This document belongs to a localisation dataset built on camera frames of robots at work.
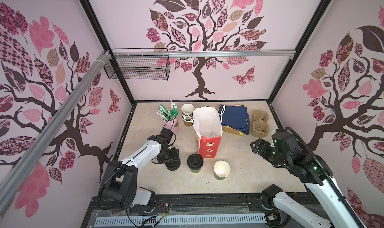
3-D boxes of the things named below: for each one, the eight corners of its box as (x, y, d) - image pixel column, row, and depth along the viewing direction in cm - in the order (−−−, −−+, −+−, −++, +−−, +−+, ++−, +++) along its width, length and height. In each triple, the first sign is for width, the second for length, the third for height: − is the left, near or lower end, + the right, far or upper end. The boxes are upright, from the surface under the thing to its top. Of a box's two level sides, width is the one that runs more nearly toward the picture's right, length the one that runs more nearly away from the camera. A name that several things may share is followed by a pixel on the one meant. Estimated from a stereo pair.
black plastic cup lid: (187, 174, 85) (186, 167, 76) (188, 161, 90) (187, 152, 81) (203, 174, 84) (203, 167, 76) (202, 161, 90) (203, 152, 81)
